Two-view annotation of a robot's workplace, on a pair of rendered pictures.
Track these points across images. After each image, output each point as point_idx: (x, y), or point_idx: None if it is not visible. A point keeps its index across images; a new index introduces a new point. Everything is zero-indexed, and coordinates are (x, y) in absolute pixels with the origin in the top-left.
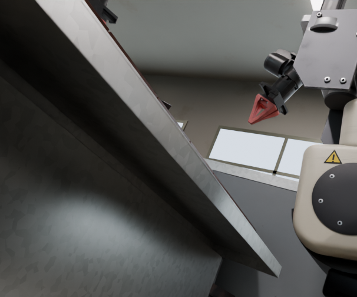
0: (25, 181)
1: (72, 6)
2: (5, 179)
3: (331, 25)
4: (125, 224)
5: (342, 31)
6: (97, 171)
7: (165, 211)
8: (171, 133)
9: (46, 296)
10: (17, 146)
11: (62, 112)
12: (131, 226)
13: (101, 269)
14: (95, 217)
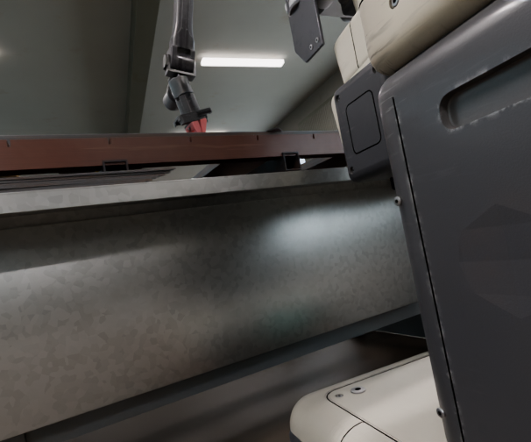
0: (197, 244)
1: (107, 191)
2: (186, 250)
3: (294, 1)
4: (286, 222)
5: (302, 0)
6: (238, 210)
7: (318, 194)
8: (214, 183)
9: (259, 286)
10: (180, 233)
11: (197, 197)
12: (293, 220)
13: (289, 254)
14: (258, 232)
